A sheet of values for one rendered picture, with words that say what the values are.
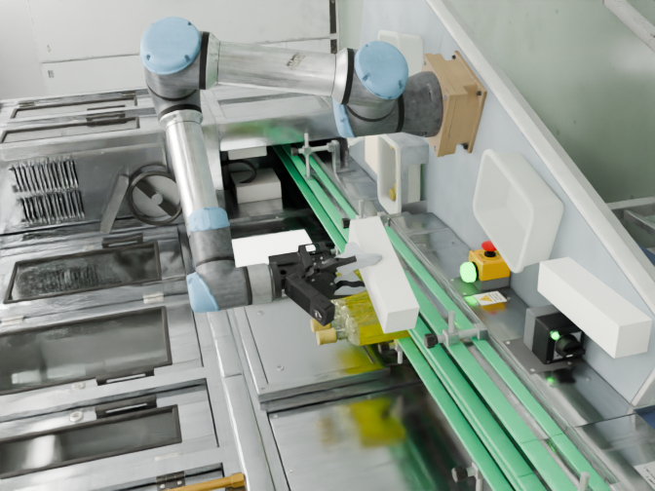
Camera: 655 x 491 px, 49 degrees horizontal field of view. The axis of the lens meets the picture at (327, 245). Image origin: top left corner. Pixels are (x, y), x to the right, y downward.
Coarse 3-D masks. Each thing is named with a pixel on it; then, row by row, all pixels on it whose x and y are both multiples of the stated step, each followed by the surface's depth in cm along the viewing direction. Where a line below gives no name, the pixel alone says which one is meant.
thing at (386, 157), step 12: (384, 144) 209; (396, 144) 195; (384, 156) 210; (384, 168) 212; (396, 168) 212; (384, 180) 214; (396, 180) 214; (384, 192) 215; (384, 204) 212; (396, 204) 211
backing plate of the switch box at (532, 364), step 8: (504, 344) 139; (512, 344) 139; (520, 344) 139; (512, 352) 137; (520, 352) 137; (528, 352) 137; (520, 360) 134; (528, 360) 134; (536, 360) 134; (568, 360) 134; (576, 360) 134; (528, 368) 132; (536, 368) 132; (544, 368) 132; (552, 368) 132
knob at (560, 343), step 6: (564, 336) 130; (570, 336) 130; (558, 342) 131; (564, 342) 130; (570, 342) 129; (576, 342) 129; (558, 348) 131; (564, 348) 129; (570, 348) 130; (576, 348) 130; (582, 348) 130; (558, 354) 132; (564, 354) 129; (570, 354) 129; (576, 354) 129; (582, 354) 129
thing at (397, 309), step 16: (352, 224) 142; (368, 224) 142; (352, 240) 144; (368, 240) 139; (384, 240) 140; (384, 256) 137; (368, 272) 135; (384, 272) 134; (400, 272) 134; (368, 288) 137; (384, 288) 131; (400, 288) 131; (384, 304) 128; (400, 304) 129; (416, 304) 129; (384, 320) 130; (400, 320) 130
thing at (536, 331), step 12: (528, 312) 135; (540, 312) 135; (552, 312) 135; (528, 324) 136; (540, 324) 132; (552, 324) 131; (564, 324) 130; (528, 336) 137; (540, 336) 132; (576, 336) 132; (528, 348) 138; (540, 348) 133; (552, 348) 131; (540, 360) 134; (552, 360) 133
